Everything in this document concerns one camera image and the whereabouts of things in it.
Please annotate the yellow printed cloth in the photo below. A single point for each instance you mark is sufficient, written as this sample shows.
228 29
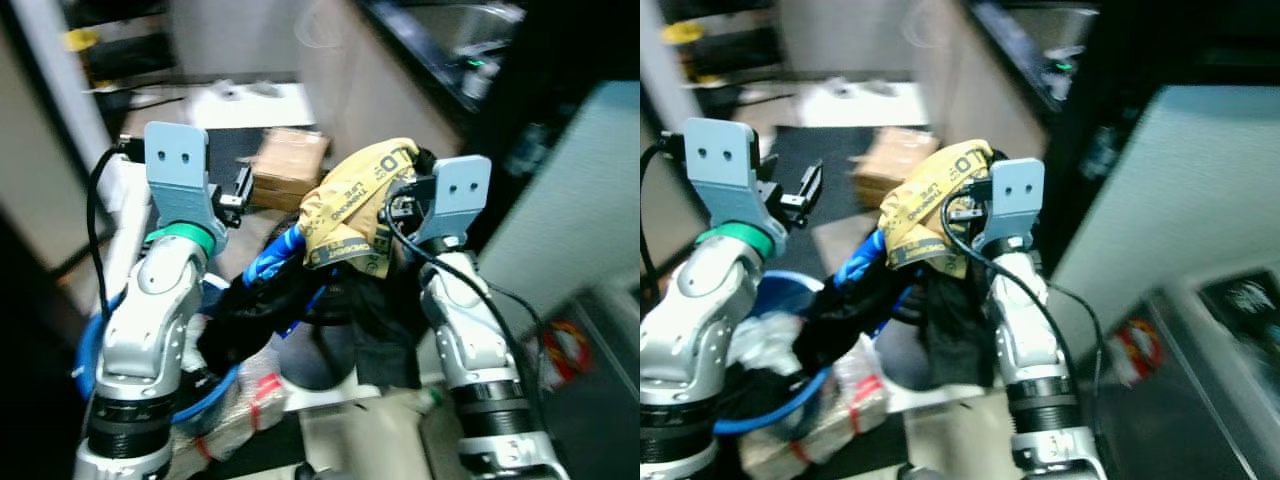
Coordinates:
350 205
925 210

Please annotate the blue garment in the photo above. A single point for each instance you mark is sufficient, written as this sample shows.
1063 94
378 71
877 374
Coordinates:
272 258
865 262

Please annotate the black garment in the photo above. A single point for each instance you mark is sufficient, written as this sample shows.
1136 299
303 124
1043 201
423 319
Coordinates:
950 330
385 330

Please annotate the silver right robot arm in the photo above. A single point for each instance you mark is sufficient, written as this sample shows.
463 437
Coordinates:
1030 340
470 340

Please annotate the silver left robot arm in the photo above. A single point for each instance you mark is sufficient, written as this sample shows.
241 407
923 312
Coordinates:
690 330
145 330

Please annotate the grey washing machine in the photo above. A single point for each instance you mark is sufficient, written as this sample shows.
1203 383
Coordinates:
1180 200

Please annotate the black floor mat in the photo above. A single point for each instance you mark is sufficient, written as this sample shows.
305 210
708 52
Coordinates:
232 145
815 150

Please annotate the brown cardboard box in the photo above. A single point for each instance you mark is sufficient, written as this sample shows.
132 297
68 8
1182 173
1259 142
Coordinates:
290 165
895 160

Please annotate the white floor cloth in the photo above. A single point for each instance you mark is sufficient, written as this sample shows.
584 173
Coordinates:
250 103
865 102

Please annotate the beige cabinet with black countertop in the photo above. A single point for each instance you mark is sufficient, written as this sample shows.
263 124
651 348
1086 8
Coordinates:
960 80
380 80

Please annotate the yellow plastic container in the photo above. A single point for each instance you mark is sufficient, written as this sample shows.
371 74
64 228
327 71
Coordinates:
682 32
80 38

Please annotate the wrapped bundle with red bands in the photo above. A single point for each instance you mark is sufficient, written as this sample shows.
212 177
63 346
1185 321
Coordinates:
845 400
245 405

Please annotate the blue plastic basin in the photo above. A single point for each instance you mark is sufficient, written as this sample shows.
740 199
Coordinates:
780 415
215 400

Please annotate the black-framed frosted glass door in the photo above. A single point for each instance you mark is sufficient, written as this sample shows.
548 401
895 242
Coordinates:
30 160

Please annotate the red round sticker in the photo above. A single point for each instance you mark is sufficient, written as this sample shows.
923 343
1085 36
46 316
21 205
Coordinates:
568 352
1140 350

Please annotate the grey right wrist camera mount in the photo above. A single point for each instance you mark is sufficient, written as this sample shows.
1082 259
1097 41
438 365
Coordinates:
458 195
1015 200

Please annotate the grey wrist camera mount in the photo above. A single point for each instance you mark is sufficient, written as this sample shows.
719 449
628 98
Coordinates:
1015 200
722 170
178 175
458 195

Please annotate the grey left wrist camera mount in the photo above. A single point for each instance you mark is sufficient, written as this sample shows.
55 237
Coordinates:
722 170
178 175

